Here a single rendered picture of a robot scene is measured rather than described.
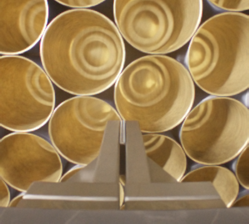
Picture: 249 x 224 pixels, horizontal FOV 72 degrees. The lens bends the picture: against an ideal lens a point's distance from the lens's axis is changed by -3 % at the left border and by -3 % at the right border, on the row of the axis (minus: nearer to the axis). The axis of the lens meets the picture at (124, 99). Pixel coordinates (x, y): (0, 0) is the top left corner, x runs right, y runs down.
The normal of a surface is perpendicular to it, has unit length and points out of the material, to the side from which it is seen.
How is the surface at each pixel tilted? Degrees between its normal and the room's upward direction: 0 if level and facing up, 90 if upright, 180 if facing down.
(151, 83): 2
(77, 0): 2
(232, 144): 89
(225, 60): 90
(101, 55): 2
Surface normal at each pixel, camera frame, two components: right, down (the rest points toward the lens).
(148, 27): 0.00, 0.25
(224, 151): -0.52, -0.83
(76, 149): 0.54, -0.82
